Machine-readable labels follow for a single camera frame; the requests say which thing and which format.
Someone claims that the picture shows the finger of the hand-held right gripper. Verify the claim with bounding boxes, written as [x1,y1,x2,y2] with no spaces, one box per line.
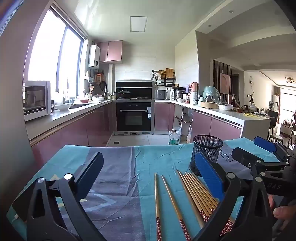
[253,136,292,161]
[232,147,290,177]

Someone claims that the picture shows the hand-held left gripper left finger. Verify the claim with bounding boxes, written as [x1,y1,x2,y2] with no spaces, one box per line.
[11,152,107,241]

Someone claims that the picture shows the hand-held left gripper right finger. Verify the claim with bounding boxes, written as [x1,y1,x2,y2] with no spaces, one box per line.
[192,151,275,241]

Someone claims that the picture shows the bunch of wooden chopsticks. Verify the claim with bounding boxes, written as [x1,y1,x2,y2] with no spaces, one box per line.
[176,169,234,237]

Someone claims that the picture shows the black mesh holder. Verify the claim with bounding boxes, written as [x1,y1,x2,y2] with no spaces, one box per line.
[189,135,224,177]

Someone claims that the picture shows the single floral-end wooden chopstick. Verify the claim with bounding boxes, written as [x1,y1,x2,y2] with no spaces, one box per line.
[154,173,162,241]
[161,175,192,241]

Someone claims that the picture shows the person's right hand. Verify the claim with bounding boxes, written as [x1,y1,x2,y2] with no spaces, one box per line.
[268,195,296,223]

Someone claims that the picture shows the black chair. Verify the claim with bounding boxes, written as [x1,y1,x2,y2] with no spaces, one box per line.
[267,110,279,135]

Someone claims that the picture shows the pink base cabinets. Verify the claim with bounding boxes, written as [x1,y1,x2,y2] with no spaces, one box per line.
[154,102,243,139]
[30,102,117,160]

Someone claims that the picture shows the oil bottle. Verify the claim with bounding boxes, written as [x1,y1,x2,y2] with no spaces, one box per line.
[169,130,182,146]

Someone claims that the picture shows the blue grey printed tablecloth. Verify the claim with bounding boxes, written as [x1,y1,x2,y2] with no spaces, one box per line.
[7,137,287,241]

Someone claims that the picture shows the beige round basin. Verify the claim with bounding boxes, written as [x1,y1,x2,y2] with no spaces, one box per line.
[200,101,219,109]

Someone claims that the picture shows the black built-in oven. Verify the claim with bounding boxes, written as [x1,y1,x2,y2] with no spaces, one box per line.
[116,100,155,135]

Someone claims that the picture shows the green mesh food cover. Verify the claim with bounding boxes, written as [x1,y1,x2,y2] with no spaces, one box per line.
[203,86,222,103]

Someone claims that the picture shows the white microwave oven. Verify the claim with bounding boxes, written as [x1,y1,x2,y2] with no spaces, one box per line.
[23,80,52,122]

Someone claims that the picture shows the black range hood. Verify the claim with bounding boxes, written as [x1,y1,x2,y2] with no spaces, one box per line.
[116,80,156,100]

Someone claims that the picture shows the white water heater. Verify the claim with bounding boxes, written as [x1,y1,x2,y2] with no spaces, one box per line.
[89,44,100,68]

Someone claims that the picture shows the kitchen window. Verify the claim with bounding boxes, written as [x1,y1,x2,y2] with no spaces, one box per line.
[28,7,87,98]

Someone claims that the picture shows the ceiling light panel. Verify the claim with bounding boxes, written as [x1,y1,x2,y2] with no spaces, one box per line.
[129,16,148,33]

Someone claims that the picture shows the framed wall picture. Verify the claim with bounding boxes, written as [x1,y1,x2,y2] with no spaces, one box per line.
[220,73,231,94]

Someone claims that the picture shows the striped wall panel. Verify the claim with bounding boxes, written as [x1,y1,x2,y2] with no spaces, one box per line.
[213,60,232,102]

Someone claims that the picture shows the black wall rack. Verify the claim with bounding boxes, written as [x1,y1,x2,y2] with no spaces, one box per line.
[152,70,176,87]

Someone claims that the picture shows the pink wall cabinet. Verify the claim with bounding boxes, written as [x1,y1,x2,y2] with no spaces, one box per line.
[97,40,123,63]

